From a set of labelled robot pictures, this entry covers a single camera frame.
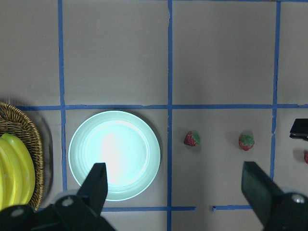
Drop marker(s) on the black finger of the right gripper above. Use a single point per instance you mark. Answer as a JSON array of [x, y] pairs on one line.
[[299, 129]]

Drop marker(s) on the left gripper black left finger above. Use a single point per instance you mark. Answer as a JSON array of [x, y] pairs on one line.
[[94, 189]]

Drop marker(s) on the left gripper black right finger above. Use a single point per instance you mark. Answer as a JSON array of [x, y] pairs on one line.
[[260, 191]]

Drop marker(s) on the red strawberry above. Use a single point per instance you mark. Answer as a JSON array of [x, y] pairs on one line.
[[192, 139], [246, 142], [306, 156]]

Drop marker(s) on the pale green round plate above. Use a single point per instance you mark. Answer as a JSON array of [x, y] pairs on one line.
[[125, 143]]

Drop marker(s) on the yellow banana bunch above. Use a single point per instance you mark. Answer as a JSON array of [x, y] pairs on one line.
[[17, 173]]

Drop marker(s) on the brown wicker basket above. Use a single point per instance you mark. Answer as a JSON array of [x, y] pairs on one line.
[[16, 122]]

